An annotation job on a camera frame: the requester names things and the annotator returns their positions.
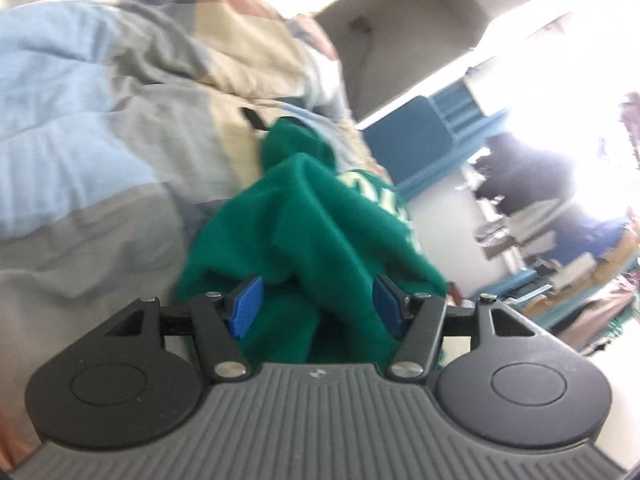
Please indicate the patchwork quilt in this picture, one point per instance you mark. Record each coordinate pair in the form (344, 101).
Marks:
(75, 85)

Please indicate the blue curtain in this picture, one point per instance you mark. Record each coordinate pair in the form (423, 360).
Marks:
(467, 110)

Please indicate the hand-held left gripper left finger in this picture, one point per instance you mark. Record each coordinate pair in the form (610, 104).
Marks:
(245, 305)

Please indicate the cluttered shelves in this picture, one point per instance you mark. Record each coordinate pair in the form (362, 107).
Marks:
(560, 270)

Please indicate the grey wardrobe with wall socket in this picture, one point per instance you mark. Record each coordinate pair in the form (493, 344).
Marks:
(400, 35)

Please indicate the green sweatshirt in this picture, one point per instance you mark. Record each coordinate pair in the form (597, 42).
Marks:
(300, 220)

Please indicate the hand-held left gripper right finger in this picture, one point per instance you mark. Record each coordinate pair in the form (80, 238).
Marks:
(387, 305)

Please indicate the dark hanging clothes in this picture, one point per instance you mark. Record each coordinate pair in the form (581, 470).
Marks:
(525, 170)

